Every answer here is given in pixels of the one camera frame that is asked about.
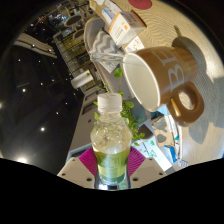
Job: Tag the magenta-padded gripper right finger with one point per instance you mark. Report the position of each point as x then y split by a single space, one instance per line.
146 171

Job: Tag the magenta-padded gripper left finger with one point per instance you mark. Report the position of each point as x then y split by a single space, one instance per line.
78 173

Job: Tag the clear bottle with green label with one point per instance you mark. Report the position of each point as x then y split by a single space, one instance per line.
110 140

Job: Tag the small blue pack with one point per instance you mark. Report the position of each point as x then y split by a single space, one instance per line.
171 154

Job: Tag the white booklet stack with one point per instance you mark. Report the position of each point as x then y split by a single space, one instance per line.
173 133

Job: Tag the green potted plant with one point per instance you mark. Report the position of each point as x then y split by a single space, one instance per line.
128 115

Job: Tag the group of ceiling lights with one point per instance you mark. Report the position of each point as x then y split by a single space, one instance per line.
23 90

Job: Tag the brown lettered mug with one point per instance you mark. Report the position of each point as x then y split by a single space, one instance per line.
166 70

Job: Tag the clear plastic cup with straw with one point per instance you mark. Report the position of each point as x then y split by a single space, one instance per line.
105 57

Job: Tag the grey white chevron cushion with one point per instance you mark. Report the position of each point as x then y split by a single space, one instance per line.
104 43

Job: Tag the orange white box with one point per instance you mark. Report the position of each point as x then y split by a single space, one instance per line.
125 28

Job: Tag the group of dining chairs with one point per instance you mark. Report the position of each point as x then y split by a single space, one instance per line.
75 25

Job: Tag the flat round red coaster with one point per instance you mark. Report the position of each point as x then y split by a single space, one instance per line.
140 4

